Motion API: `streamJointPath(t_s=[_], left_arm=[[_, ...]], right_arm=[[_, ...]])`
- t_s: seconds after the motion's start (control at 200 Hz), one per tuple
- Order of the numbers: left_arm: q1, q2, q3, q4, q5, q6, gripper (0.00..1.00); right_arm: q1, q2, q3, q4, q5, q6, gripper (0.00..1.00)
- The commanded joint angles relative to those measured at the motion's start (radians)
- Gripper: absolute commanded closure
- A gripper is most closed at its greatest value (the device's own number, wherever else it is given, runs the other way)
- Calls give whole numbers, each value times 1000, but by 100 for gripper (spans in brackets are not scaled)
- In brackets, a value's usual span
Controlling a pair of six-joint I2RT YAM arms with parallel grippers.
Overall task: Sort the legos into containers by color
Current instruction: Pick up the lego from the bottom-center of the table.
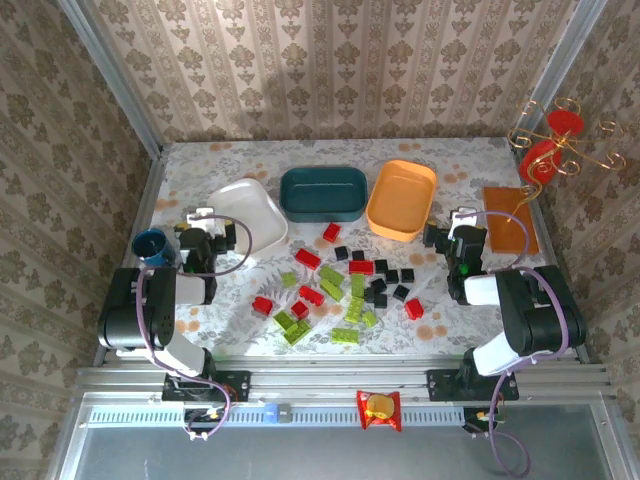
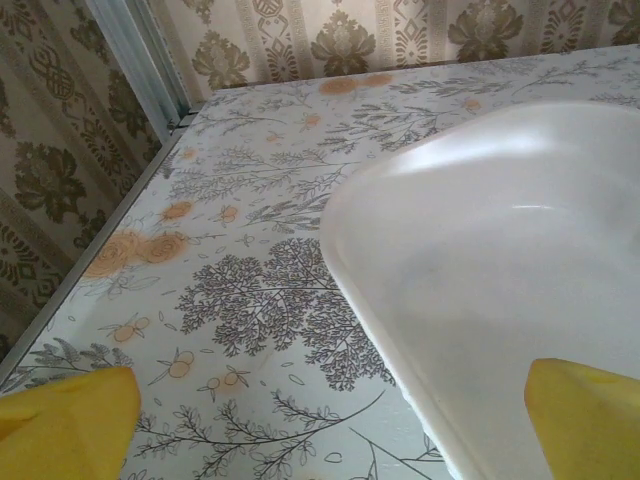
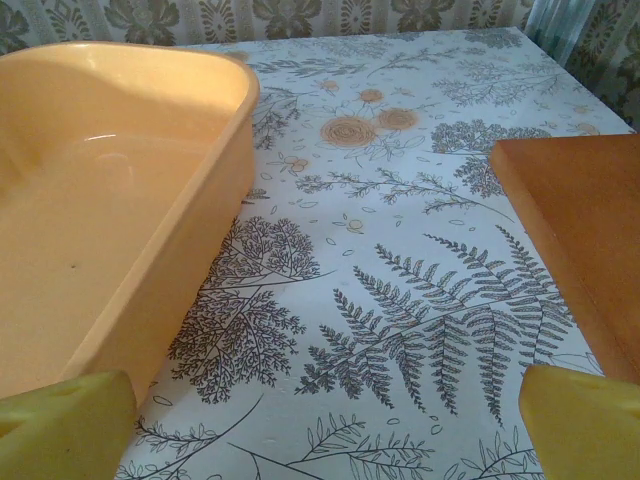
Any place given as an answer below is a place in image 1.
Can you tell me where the orange-brown rectangular board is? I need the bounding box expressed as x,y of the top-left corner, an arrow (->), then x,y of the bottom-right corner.
482,186 -> 542,256

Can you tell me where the dark blue mug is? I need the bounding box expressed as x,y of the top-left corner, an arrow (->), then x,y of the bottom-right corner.
132,227 -> 177,270

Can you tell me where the white plastic container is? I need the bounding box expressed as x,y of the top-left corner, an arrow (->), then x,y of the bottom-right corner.
206,177 -> 290,260

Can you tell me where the orange plastic container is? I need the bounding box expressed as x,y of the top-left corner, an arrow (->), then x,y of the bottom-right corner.
365,159 -> 438,244

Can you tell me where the floral patterned tablecloth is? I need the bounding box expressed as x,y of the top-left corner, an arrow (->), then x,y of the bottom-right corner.
147,137 -> 571,359

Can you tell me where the large red candle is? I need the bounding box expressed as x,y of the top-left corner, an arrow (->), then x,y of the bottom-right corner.
518,139 -> 564,185

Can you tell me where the teal plastic container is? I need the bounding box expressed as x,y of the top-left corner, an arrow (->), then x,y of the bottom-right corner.
278,166 -> 370,224

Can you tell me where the small red candle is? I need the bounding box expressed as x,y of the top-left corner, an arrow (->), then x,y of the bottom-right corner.
545,109 -> 585,136

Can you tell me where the red snack packet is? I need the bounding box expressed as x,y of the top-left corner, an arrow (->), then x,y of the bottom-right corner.
355,389 -> 403,432

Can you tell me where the grey metal panel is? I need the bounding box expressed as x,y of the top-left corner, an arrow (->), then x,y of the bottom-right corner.
49,392 -> 626,480

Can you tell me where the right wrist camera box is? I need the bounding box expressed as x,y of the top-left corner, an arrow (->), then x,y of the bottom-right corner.
448,206 -> 479,229

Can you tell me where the aluminium table side rail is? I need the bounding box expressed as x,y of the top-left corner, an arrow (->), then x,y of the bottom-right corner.
92,147 -> 169,369
508,139 -> 591,364

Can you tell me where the gold wire candle holder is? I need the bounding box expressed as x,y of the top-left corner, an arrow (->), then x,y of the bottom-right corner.
507,97 -> 629,224

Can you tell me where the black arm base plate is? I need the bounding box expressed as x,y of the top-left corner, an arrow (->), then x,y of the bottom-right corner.
425,368 -> 520,402
162,369 -> 251,404

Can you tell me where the black wired connector board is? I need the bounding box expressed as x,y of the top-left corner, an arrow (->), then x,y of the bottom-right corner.
182,407 -> 226,432
462,405 -> 506,432

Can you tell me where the aluminium frame post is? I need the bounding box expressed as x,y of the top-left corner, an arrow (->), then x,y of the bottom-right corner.
58,0 -> 164,156
508,0 -> 601,146

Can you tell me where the aluminium mounting rail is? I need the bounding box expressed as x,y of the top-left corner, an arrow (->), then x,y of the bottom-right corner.
74,355 -> 609,404

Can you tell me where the grey slotted cable duct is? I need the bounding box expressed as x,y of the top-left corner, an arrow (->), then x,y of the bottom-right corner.
87,403 -> 466,427

